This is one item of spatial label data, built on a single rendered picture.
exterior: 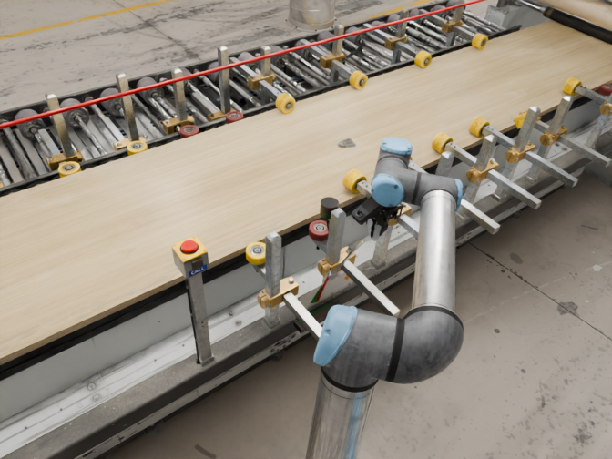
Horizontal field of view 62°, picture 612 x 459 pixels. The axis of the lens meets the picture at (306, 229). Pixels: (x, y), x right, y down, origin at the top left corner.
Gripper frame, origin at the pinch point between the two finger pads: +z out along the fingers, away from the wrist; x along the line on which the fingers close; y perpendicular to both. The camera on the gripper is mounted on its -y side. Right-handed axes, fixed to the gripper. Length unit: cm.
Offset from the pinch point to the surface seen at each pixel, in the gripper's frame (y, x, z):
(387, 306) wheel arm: -5.1, -17.0, 14.5
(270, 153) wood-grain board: 4, 69, 10
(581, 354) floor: 116, -52, 100
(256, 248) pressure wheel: -30.3, 23.7, 9.3
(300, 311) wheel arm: -30.0, -3.5, 14.8
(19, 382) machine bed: -110, 26, 25
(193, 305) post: -62, 6, 0
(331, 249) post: -10.5, 7.2, 6.0
